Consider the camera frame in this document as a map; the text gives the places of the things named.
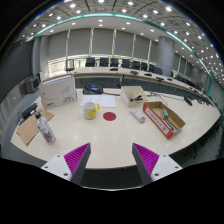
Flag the group of ceiling lights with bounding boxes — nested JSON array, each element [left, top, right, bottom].
[[19, 0, 224, 84]]

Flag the row of black office chairs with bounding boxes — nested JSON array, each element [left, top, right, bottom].
[[84, 57, 164, 75]]

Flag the brown paper envelope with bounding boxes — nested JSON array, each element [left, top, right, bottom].
[[15, 109, 55, 146]]

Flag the red-sided open cardboard box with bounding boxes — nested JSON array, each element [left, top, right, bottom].
[[142, 101, 187, 140]]

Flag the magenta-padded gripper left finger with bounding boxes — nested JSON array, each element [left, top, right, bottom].
[[40, 142, 92, 185]]

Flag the white printed paper sheet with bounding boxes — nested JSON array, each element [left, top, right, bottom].
[[79, 94, 117, 109]]

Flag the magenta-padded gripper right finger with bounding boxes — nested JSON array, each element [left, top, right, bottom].
[[131, 142, 183, 185]]

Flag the clear white-labelled drink bottle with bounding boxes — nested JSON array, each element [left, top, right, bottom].
[[34, 111, 57, 145]]

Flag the black power strip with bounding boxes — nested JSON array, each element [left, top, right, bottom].
[[18, 102, 39, 122]]

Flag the white mug with yellow handle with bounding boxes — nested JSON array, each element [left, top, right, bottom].
[[82, 101, 101, 120]]

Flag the white remote control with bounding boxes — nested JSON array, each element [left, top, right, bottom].
[[129, 107, 147, 123]]

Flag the grey stapler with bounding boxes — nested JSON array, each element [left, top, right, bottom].
[[160, 108, 170, 121]]

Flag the grey box monitor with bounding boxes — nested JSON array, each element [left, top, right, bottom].
[[20, 75, 41, 95]]

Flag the white copy paper carton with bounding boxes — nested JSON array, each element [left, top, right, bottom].
[[38, 73, 78, 111]]

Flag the white open cardboard box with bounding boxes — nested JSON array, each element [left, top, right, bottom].
[[119, 85, 148, 108]]

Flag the long curved conference desk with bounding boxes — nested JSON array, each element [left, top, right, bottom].
[[71, 66, 214, 101]]

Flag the flat round red coaster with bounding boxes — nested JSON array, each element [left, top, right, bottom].
[[102, 111, 117, 122]]

